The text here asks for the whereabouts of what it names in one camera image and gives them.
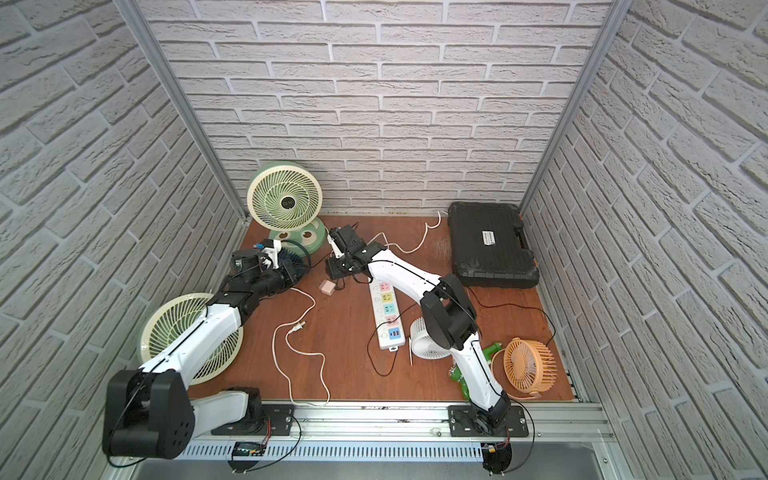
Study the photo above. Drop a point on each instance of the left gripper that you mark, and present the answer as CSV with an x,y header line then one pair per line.
x,y
291,267

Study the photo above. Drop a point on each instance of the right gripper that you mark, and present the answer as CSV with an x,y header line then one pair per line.
x,y
333,265

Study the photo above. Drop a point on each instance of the pink usb charger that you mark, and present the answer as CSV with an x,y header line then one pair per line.
x,y
327,287

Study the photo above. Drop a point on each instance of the white power strip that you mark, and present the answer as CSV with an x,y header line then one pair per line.
x,y
389,328

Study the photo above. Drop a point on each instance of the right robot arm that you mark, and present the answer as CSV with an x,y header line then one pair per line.
x,y
449,315

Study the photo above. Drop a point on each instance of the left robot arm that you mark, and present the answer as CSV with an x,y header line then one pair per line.
x,y
148,411

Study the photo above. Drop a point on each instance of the dark blue small fan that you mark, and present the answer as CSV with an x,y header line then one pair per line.
x,y
296,258

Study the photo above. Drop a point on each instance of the green fan at left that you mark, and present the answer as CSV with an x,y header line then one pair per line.
x,y
172,319

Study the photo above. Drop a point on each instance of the white small desk fan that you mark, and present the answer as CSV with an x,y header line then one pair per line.
x,y
422,345

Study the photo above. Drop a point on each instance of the orange small fan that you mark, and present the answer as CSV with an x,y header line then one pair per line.
x,y
530,367

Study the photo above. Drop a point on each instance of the black plastic tool case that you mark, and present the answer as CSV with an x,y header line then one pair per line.
x,y
489,247

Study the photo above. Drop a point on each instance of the small black controller box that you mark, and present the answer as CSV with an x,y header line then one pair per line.
x,y
248,449

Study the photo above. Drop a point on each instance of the black round connector box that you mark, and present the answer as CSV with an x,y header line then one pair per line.
x,y
496,458

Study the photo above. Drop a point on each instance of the green fan by back wall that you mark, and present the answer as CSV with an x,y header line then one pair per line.
x,y
286,199

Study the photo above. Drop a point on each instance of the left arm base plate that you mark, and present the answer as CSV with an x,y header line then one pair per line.
x,y
270,419

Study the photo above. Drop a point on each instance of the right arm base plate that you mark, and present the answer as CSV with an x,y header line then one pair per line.
x,y
466,421

